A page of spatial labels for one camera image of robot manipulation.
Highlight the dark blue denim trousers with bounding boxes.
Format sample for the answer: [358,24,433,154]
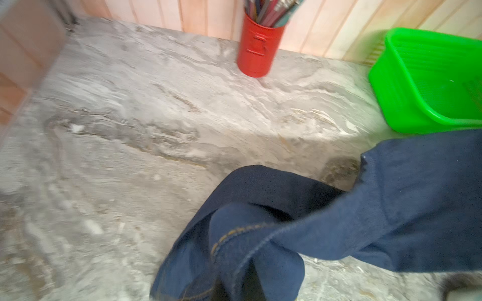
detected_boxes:
[149,130,481,300]

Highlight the red pencil cup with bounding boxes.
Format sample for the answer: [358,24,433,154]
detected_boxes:
[237,13,285,78]

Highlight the coloured pencils bunch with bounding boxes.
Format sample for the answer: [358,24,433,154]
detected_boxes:
[244,0,304,28]

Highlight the green plastic basket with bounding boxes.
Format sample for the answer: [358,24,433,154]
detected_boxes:
[369,28,481,134]

